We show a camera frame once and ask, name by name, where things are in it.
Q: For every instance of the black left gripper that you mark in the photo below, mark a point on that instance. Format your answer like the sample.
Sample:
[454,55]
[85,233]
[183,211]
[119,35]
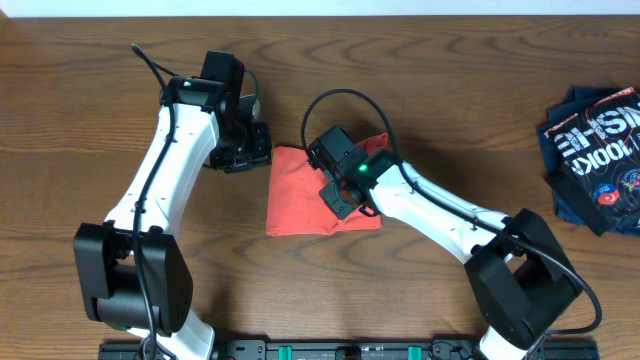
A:
[261,155]

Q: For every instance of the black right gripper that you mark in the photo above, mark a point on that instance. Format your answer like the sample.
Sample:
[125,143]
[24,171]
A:
[330,195]

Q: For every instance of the red Boyd soccer t-shirt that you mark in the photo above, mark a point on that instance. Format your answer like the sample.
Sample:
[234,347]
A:
[294,205]

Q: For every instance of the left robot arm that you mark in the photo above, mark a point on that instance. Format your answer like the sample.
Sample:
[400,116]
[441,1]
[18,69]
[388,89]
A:
[132,274]

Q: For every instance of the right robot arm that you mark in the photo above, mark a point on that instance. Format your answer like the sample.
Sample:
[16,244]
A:
[520,276]

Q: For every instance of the dark printed folded garment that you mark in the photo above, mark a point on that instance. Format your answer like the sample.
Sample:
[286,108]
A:
[590,150]

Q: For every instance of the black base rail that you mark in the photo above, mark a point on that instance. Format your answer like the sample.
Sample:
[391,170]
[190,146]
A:
[434,350]

